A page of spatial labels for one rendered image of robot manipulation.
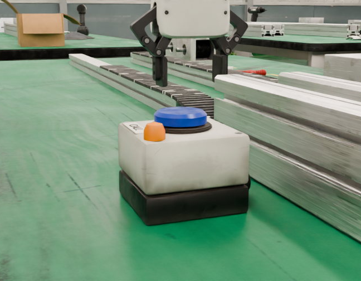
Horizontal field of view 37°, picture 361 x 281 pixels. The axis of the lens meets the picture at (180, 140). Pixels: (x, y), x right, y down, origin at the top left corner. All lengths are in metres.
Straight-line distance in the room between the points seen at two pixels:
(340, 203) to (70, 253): 0.18
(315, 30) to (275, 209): 3.67
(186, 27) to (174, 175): 0.37
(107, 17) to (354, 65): 11.15
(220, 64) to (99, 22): 10.98
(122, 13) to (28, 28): 9.26
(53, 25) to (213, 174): 2.28
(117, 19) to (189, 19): 11.09
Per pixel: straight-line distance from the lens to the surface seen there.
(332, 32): 3.87
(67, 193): 0.46
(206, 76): 1.14
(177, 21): 0.72
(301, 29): 4.23
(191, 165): 0.38
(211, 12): 0.73
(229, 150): 0.39
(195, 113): 0.40
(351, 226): 0.38
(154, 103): 0.85
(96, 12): 11.70
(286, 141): 0.43
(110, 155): 0.58
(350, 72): 0.68
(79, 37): 3.39
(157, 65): 0.72
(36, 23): 2.63
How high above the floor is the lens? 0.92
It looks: 13 degrees down
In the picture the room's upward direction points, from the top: straight up
